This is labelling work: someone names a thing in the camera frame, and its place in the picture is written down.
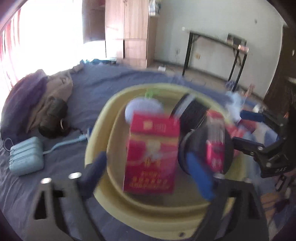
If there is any black foam cylinder front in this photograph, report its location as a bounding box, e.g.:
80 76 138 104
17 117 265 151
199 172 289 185
178 126 234 175

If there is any black foam cylinder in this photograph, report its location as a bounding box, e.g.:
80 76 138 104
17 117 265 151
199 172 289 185
171 93 209 135
178 126 234 175

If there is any red white cigarette box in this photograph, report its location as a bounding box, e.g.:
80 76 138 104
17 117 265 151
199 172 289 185
122 113 180 194

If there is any blue checkered quilt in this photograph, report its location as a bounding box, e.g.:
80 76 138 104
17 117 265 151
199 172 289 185
231 97 296 232

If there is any red pen case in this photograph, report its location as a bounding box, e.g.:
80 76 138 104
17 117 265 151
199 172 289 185
206 110 225 173

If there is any white crumpled plastic bag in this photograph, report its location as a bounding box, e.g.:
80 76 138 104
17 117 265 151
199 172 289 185
226 91 247 123

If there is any yellow oval plastic basin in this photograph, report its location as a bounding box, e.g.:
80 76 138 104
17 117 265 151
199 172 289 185
84 83 248 235

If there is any dark blue bedsheet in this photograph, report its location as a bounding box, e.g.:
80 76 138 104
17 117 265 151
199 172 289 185
0 62 232 241

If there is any black foam cylinder rear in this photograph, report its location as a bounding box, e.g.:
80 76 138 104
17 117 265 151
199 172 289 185
171 93 209 135

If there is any black folding table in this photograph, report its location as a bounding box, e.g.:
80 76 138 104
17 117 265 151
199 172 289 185
182 27 249 92

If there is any dark green pouch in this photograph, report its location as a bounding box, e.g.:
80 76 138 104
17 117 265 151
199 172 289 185
38 98 69 138

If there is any white power strip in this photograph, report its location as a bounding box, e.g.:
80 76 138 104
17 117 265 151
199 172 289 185
158 66 166 72

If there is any beige clothes pile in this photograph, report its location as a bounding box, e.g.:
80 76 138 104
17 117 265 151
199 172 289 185
26 64 83 133

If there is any wooden wardrobe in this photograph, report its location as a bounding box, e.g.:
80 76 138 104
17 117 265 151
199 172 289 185
82 1 158 68

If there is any white plastic bag hanging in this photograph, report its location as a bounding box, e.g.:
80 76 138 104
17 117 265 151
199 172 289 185
149 0 162 16

